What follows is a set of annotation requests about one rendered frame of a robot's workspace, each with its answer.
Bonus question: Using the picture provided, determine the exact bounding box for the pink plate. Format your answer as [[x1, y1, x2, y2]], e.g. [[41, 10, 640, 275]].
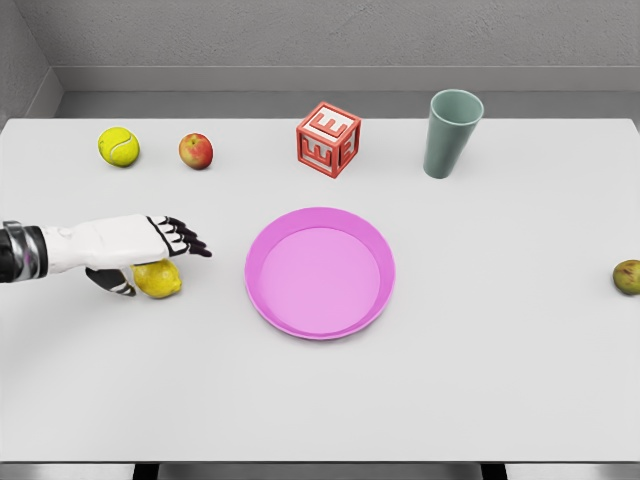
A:
[[244, 206, 397, 342]]

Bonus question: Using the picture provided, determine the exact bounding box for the red letter block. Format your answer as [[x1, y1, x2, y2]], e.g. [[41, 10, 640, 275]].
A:
[[295, 101, 363, 180]]

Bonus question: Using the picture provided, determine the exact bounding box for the yellow lemon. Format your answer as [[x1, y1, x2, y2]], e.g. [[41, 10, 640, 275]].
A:
[[130, 258, 183, 300]]

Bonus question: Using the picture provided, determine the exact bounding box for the red apple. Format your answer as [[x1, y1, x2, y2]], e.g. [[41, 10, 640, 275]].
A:
[[178, 132, 215, 171]]

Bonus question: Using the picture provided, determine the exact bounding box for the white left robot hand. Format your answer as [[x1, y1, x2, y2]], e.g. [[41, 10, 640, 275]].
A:
[[83, 214, 213, 298]]

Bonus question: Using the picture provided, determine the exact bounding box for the grey-green cup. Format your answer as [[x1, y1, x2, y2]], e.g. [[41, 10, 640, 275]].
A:
[[422, 88, 485, 180]]

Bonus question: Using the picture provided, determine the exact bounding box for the yellow tennis ball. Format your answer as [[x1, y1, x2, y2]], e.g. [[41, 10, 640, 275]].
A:
[[97, 125, 141, 169]]

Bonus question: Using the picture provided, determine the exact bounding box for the green-brown pear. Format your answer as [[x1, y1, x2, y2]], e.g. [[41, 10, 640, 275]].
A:
[[612, 258, 640, 296]]

